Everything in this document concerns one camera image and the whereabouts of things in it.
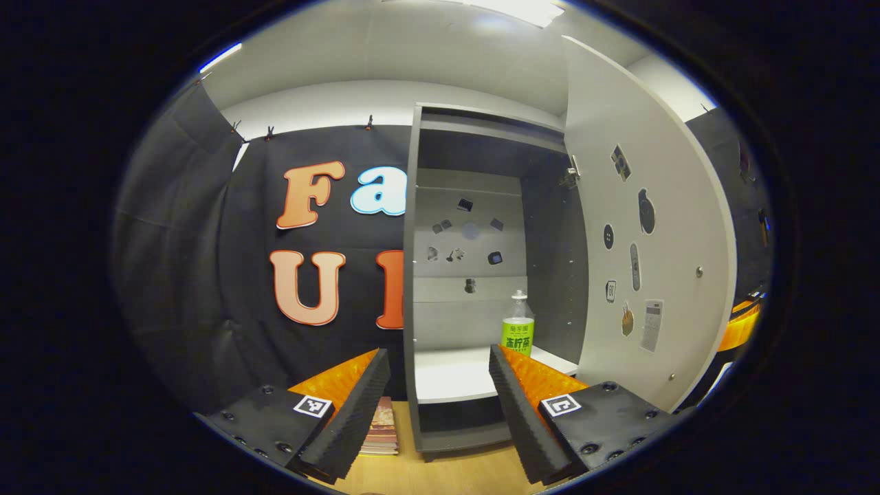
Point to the black backdrop cloth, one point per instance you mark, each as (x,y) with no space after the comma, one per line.
(206,240)

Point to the green label bottle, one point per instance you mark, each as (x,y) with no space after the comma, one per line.
(518,333)

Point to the grey cabinet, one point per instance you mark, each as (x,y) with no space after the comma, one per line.
(474,323)

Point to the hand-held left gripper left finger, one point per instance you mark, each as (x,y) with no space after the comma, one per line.
(357,419)

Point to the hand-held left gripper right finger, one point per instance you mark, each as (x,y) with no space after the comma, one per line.
(519,419)

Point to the book with pictured cover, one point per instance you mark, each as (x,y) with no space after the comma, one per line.
(383,412)

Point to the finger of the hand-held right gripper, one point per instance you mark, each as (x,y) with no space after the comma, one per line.
(739,330)

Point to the beige cabinet door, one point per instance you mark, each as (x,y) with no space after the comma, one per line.
(674,227)

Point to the white cabinet shelf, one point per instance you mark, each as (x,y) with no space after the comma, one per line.
(454,375)

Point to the metal door hinge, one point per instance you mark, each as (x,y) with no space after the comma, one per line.
(570,177)

